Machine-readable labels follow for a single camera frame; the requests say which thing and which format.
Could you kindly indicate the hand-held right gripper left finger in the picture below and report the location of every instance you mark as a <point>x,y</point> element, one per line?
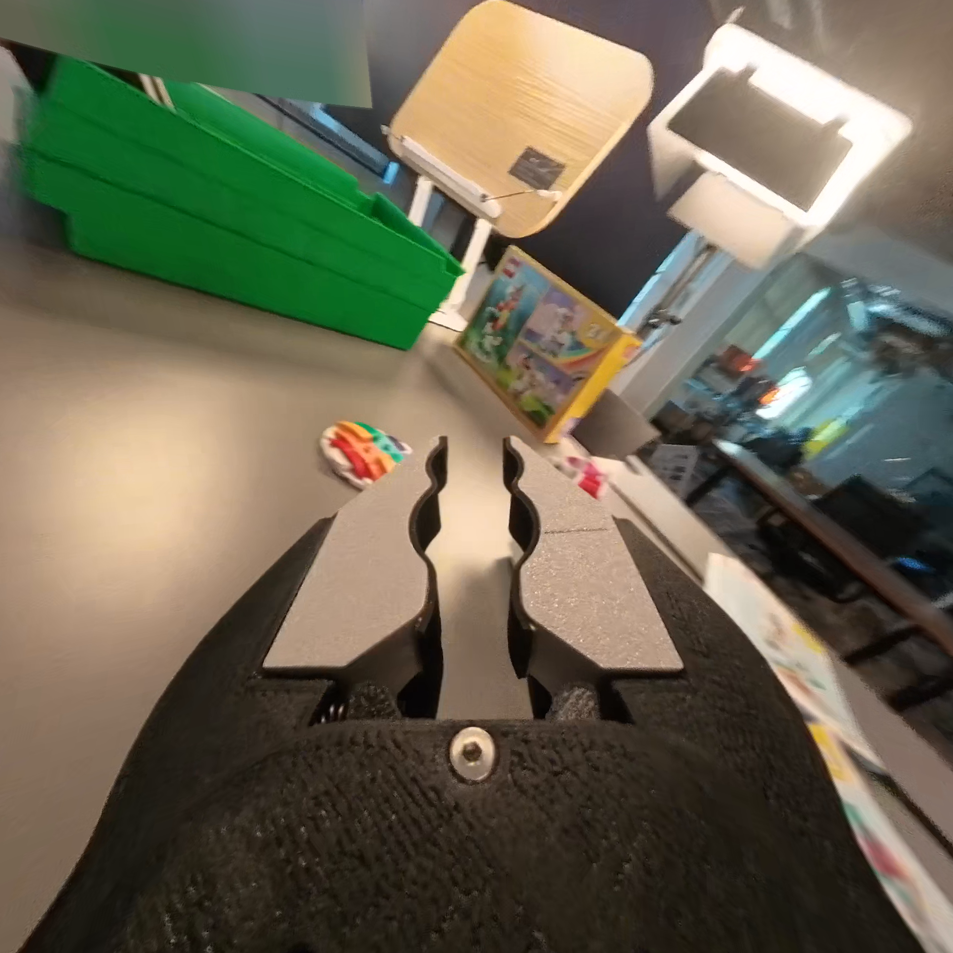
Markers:
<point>350,595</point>

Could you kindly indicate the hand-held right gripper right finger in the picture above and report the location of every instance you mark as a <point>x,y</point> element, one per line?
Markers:
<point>595,595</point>

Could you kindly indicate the pink white lego pieces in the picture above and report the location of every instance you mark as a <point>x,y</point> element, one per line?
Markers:
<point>588,476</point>

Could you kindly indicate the lego instruction booklet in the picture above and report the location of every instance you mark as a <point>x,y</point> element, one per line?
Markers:
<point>811,692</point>

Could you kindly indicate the yellow lego box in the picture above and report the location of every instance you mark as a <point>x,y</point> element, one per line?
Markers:
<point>536,342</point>

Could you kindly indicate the long wooden table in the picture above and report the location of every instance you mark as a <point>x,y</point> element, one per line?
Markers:
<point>834,543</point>

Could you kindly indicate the green plastic bin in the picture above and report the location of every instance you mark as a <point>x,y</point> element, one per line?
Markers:
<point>149,123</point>
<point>246,212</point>
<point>223,279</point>

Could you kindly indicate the wooden top tilting stand table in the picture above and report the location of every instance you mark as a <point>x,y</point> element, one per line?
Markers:
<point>521,97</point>

